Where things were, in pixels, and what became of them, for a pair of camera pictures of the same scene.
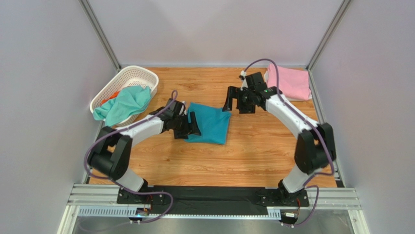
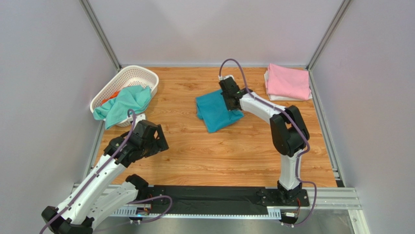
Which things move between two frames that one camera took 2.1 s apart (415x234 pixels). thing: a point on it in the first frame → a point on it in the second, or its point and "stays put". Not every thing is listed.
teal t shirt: [213, 123] → [212, 108]
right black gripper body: [241, 99] → [229, 96]
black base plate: [212, 200] stays put
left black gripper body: [181, 125] → [155, 146]
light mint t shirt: [130, 101] stays put
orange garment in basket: [113, 95] stays put
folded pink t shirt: [293, 84] stays put
